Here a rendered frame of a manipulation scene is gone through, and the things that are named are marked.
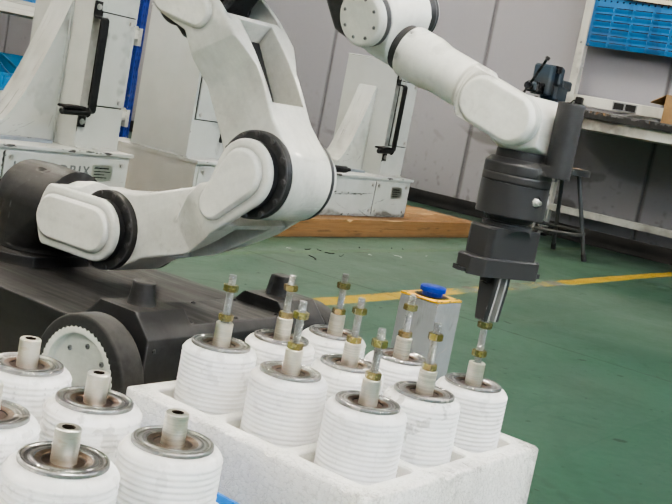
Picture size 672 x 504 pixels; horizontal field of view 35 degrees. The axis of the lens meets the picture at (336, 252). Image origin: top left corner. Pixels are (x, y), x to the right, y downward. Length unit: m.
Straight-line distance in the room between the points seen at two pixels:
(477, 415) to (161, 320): 0.54
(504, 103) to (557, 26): 5.50
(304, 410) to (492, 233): 0.32
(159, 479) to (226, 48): 0.95
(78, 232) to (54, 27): 1.81
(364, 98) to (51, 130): 1.84
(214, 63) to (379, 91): 3.30
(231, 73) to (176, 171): 2.26
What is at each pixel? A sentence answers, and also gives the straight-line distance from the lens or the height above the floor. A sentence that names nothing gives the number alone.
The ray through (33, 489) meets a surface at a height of 0.24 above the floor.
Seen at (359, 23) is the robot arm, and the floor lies 0.68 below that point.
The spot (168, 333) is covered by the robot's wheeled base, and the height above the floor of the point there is 0.18.
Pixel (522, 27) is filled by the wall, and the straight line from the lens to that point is 6.93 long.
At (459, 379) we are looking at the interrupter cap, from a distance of 1.43.
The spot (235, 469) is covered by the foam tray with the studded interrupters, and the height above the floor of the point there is 0.14.
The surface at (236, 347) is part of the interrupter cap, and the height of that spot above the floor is 0.25.
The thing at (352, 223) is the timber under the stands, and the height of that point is 0.06.
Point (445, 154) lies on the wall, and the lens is 7.08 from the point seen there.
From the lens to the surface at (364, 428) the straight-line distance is 1.19.
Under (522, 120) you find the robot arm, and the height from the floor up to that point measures 0.60.
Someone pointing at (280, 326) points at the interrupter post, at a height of 0.27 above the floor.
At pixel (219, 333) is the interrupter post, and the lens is 1.36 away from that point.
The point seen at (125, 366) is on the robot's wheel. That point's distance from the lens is 1.60.
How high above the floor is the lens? 0.58
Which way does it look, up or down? 8 degrees down
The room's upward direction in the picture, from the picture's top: 11 degrees clockwise
